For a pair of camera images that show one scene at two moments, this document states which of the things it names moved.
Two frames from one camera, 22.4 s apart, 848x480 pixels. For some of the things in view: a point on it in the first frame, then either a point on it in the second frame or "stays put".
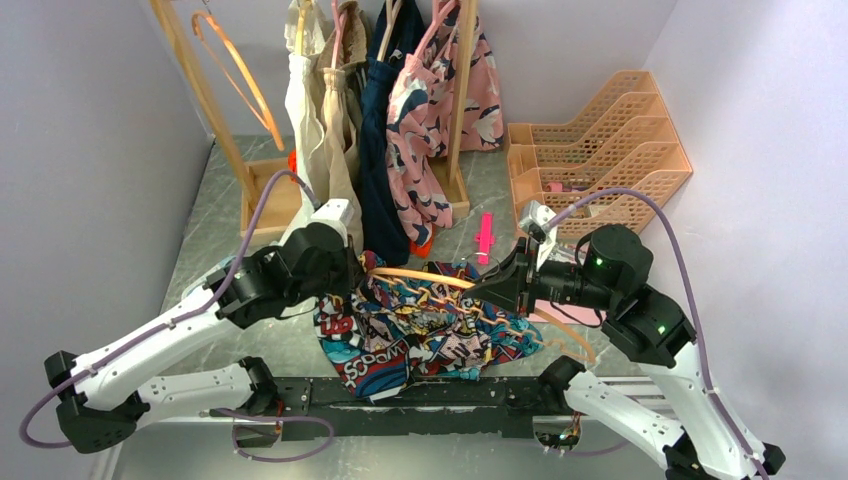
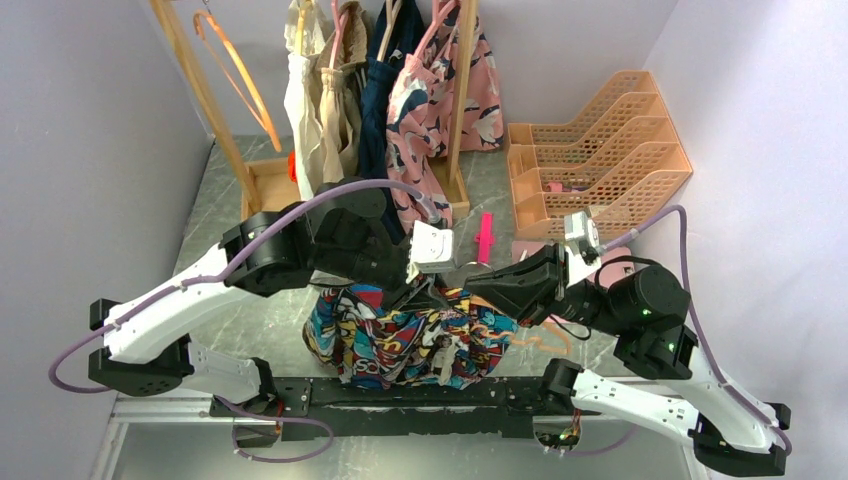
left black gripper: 353,272 -> 424,293
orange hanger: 394,277 -> 531,340
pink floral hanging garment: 418,119 stays put
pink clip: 485,238 stays put
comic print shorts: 403,324 stays put
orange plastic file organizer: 606,168 stays put
